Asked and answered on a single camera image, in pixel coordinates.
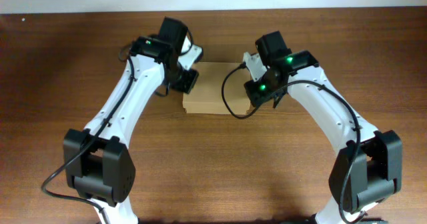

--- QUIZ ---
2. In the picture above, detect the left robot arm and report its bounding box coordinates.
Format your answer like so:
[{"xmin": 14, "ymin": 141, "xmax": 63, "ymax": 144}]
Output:
[{"xmin": 63, "ymin": 17, "xmax": 203, "ymax": 223}]

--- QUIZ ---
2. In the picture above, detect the right black cable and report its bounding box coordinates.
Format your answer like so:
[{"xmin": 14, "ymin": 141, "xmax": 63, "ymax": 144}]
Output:
[{"xmin": 220, "ymin": 62, "xmax": 363, "ymax": 224}]

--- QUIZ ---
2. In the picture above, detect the black cable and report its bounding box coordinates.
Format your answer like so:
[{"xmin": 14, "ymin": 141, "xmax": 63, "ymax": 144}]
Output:
[
  {"xmin": 220, "ymin": 62, "xmax": 363, "ymax": 224},
  {"xmin": 41, "ymin": 29, "xmax": 194, "ymax": 224}
]

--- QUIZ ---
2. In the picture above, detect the left black cable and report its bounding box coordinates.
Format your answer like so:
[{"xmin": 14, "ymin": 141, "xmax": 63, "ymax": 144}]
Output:
[{"xmin": 41, "ymin": 29, "xmax": 194, "ymax": 224}]

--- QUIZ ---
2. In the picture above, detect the cardboard box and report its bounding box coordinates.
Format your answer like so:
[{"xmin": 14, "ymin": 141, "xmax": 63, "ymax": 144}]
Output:
[{"xmin": 183, "ymin": 62, "xmax": 251, "ymax": 115}]

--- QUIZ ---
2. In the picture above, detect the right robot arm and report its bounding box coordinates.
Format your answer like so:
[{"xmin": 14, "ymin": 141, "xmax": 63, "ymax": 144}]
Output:
[{"xmin": 244, "ymin": 31, "xmax": 402, "ymax": 223}]

